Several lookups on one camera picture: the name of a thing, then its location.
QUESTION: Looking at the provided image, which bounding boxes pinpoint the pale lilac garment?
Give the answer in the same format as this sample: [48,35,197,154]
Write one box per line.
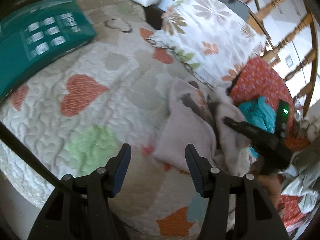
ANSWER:
[152,79,254,177]

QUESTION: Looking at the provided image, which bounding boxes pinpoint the white grey crumpled clothes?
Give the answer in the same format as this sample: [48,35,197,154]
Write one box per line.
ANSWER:
[280,114,320,215]

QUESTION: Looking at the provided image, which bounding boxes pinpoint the turquoise folded garment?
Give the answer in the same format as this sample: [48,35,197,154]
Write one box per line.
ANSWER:
[238,96,276,133]

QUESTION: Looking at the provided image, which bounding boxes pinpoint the red floral pillow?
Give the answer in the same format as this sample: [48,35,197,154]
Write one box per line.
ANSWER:
[222,57,310,152]

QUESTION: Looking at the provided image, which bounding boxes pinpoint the heart patterned quilt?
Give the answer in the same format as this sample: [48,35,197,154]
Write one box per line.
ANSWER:
[1,0,207,239]

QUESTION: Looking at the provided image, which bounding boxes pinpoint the white floral pillow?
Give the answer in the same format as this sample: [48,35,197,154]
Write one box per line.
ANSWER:
[148,0,266,88]

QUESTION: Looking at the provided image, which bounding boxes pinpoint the teal cardboard box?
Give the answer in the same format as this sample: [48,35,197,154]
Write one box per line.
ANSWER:
[1,0,97,99]

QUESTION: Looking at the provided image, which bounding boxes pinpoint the wooden headboard rail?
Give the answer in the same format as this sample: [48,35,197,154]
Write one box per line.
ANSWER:
[238,0,319,114]

